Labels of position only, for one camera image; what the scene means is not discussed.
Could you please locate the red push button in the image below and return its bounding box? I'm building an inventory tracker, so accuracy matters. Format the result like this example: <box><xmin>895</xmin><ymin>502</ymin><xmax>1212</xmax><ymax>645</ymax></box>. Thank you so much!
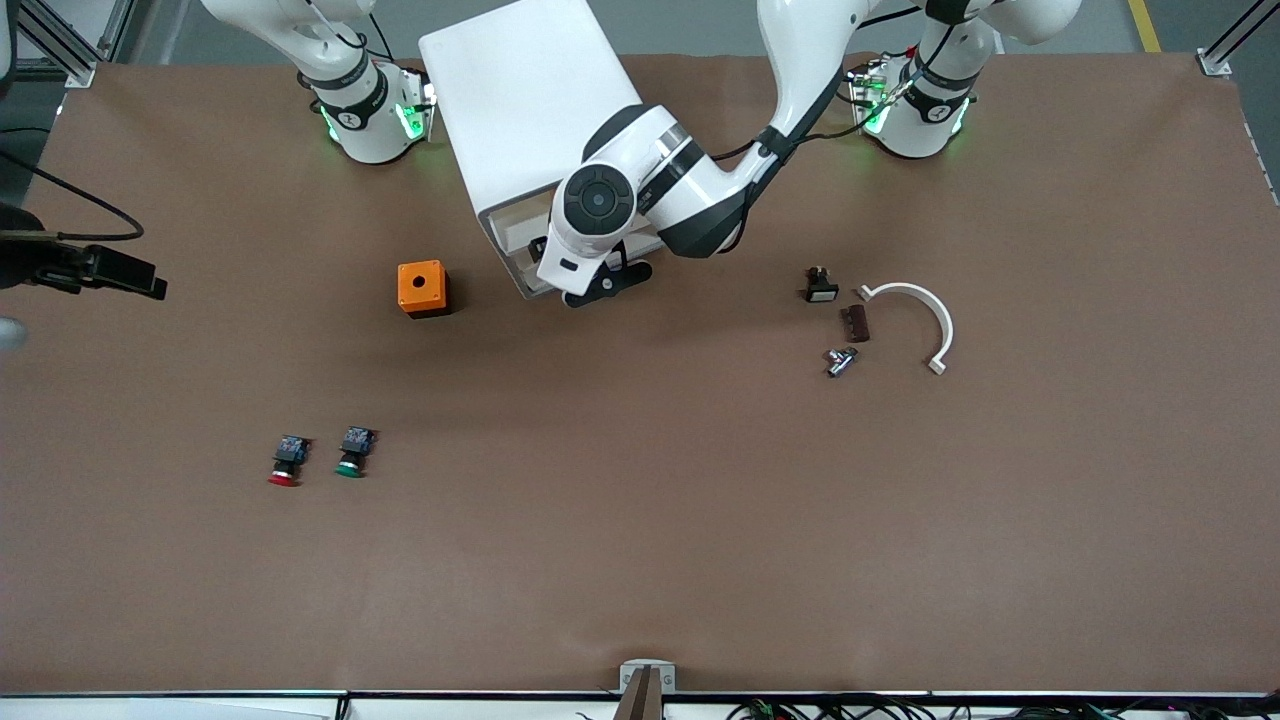
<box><xmin>267</xmin><ymin>435</ymin><xmax>312</xmax><ymax>489</ymax></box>

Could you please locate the white drawer cabinet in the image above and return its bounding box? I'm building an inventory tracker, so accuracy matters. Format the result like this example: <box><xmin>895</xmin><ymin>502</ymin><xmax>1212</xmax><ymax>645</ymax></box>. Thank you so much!
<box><xmin>419</xmin><ymin>0</ymin><xmax>673</xmax><ymax>301</ymax></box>

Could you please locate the orange box with hole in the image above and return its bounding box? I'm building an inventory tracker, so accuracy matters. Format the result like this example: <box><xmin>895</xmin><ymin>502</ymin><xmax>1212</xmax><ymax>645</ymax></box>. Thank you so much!
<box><xmin>397</xmin><ymin>260</ymin><xmax>451</xmax><ymax>319</ymax></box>

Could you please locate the white table edge rail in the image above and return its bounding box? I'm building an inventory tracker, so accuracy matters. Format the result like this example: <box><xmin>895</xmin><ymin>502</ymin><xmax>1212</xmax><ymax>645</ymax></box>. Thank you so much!
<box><xmin>0</xmin><ymin>690</ymin><xmax>1280</xmax><ymax>720</ymax></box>

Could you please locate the green push button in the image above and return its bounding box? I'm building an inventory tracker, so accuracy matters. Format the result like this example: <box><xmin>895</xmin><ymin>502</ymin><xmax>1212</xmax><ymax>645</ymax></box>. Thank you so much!
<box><xmin>334</xmin><ymin>426</ymin><xmax>377</xmax><ymax>480</ymax></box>

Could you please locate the grey table edge bracket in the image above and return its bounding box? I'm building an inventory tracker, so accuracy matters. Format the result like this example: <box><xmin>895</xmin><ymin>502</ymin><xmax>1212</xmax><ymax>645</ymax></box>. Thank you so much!
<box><xmin>615</xmin><ymin>659</ymin><xmax>677</xmax><ymax>720</ymax></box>

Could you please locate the white semicircular pipe clamp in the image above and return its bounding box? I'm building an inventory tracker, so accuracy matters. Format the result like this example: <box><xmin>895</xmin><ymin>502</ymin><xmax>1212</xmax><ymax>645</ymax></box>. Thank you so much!
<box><xmin>857</xmin><ymin>282</ymin><xmax>955</xmax><ymax>376</ymax></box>

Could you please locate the aluminium frame post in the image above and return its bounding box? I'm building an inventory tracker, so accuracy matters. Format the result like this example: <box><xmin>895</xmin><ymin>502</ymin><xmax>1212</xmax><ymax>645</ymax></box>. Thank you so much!
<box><xmin>1195</xmin><ymin>0</ymin><xmax>1280</xmax><ymax>76</ymax></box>
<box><xmin>0</xmin><ymin>0</ymin><xmax>136</xmax><ymax>89</ymax></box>

